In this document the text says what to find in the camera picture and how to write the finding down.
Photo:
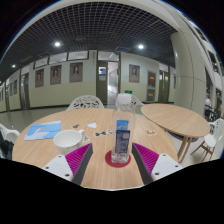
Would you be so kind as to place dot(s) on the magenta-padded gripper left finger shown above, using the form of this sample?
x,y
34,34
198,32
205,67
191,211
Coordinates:
x,y
78,159

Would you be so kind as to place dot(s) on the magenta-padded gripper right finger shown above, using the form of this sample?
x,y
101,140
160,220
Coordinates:
x,y
146,159

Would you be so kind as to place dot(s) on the clear plastic water bottle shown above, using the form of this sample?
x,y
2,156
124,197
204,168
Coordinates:
x,y
122,133

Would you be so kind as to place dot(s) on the white ceramic mug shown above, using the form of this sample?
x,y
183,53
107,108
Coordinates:
x,y
68,141

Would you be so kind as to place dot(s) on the flat round red coaster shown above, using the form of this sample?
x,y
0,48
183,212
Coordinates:
x,y
108,160

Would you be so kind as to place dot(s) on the small dark triangular sticker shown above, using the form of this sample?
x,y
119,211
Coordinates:
x,y
76,126

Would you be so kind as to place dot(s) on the black and white sticker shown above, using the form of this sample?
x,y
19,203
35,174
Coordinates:
x,y
102,133

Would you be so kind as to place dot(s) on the light blue paper leaflet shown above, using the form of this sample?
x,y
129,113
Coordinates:
x,y
43,130

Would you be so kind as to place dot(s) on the round wooden side table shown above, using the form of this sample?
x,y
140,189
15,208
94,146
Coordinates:
x,y
175,118

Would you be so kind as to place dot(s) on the white lattice-back chair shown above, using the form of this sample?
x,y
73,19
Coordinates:
x,y
136,100
85,101

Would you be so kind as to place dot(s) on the white chair with wooden legs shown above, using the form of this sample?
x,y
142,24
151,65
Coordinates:
x,y
213,138

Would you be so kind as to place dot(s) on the black bag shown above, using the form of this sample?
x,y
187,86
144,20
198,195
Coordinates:
x,y
5,148

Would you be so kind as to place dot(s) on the dark green door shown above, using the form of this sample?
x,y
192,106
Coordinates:
x,y
102,80

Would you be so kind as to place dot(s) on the person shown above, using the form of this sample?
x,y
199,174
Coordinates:
x,y
208,103

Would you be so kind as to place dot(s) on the round ceiling lights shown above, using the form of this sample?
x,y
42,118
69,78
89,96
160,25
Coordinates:
x,y
57,44

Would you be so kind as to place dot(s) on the framed wall portraits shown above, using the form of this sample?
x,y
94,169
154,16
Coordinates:
x,y
76,72

